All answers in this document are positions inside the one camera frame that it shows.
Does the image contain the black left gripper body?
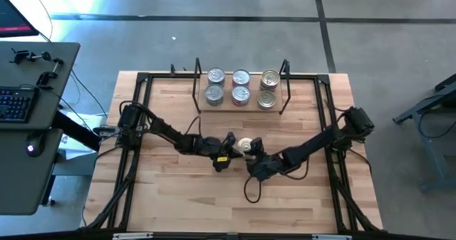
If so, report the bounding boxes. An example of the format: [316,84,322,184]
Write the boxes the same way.
[209,140,230,163]

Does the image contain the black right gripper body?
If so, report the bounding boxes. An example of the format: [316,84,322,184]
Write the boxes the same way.
[246,153,284,182]

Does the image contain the seafood can with golden lid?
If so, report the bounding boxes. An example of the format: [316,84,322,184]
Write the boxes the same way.
[237,137,254,154]

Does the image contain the red label seafood can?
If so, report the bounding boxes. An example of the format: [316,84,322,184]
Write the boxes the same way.
[232,68,251,88]
[231,85,252,108]

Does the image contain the blue label seafood can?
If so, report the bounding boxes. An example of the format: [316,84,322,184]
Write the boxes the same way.
[256,90,277,110]
[259,68,281,92]

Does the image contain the green label tuna can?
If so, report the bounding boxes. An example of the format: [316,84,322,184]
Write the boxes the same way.
[207,66,226,88]
[204,83,224,107]

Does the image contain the black desk leg beam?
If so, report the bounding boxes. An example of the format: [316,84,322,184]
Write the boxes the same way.
[53,110,103,152]

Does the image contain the grey desk base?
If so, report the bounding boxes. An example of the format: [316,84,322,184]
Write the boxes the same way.
[41,150,96,207]

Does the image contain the blue grey metal stand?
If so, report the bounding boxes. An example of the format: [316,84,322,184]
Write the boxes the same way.
[393,72,456,193]

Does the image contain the dark grey desk top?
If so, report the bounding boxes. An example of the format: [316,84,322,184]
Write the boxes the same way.
[0,127,64,216]
[0,41,81,131]

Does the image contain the black computer mouse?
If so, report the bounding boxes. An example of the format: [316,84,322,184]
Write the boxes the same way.
[26,132,46,158]

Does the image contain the black desk clamp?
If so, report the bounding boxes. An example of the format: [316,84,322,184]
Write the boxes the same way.
[36,57,66,88]
[9,48,53,65]

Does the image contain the black keyboard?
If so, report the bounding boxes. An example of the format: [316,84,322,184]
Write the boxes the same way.
[0,85,40,124]

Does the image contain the computer monitor with dark screen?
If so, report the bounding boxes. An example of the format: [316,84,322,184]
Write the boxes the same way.
[0,0,40,38]

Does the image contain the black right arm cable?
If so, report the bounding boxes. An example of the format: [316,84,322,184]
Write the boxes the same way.
[243,175,262,204]

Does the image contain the wooden shelf with black frame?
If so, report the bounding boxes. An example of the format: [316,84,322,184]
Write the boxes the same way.
[191,57,292,115]

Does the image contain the black aluminium rig frame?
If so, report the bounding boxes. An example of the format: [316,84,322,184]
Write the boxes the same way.
[81,71,385,240]

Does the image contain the white metal bracket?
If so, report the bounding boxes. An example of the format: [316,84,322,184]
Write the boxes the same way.
[311,234,353,240]
[112,232,154,240]

